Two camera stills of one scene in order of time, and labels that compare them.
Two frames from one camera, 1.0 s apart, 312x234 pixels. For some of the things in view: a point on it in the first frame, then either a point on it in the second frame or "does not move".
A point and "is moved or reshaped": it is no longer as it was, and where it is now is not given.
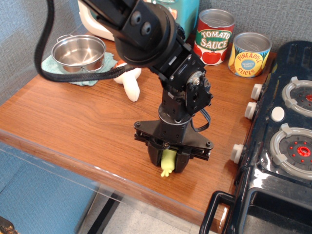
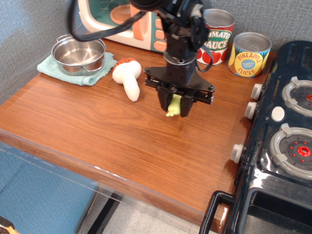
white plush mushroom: x=129 y=79 does not move
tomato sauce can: x=214 y=32 does not move
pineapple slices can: x=249 y=54 does not move
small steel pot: x=73 y=53 does not move
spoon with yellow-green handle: x=167 y=162 is moved or reshaped
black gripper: x=172 y=131 to x=180 y=74
